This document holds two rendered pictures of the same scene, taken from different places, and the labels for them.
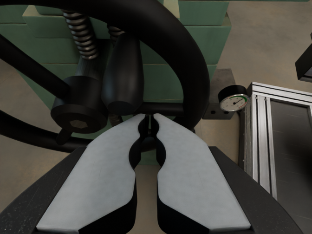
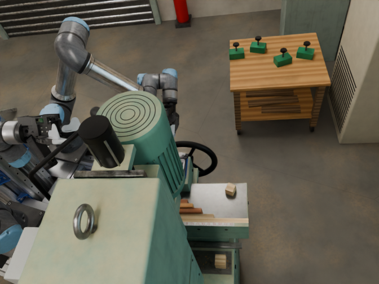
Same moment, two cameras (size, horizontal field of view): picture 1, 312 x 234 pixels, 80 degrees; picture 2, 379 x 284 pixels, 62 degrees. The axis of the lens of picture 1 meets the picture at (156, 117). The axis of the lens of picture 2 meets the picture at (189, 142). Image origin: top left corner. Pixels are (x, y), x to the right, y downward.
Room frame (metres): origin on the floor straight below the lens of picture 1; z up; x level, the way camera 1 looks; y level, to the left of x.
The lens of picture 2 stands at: (0.94, 0.38, 2.02)
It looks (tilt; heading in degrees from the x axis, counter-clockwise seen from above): 51 degrees down; 197
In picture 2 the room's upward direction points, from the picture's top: 14 degrees counter-clockwise
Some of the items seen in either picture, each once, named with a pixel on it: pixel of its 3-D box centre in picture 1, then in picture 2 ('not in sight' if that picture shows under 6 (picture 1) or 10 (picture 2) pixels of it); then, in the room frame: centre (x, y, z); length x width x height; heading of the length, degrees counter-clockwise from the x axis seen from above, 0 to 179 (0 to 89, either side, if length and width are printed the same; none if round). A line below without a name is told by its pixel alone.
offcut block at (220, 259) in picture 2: not in sight; (220, 261); (0.58, 0.27, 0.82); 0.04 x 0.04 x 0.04; 0
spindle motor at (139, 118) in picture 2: not in sight; (144, 152); (0.46, 0.10, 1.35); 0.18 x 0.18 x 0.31
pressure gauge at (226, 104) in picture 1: (230, 99); not in sight; (0.26, -0.17, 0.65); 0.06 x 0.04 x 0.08; 92
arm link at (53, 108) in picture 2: not in sight; (56, 120); (0.00, -0.56, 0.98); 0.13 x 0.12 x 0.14; 8
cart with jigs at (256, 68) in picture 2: not in sight; (273, 81); (-0.95, 0.56, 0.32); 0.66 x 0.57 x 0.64; 92
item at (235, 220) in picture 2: not in sight; (167, 222); (0.48, 0.07, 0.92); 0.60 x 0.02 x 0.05; 92
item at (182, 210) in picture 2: not in sight; (174, 212); (0.44, 0.09, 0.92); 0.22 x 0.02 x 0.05; 92
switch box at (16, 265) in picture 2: not in sight; (48, 264); (0.79, -0.04, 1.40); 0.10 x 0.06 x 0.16; 2
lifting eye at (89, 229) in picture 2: not in sight; (84, 222); (0.75, 0.10, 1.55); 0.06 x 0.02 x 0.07; 2
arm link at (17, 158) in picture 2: not in sight; (11, 149); (0.38, -0.44, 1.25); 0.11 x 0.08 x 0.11; 54
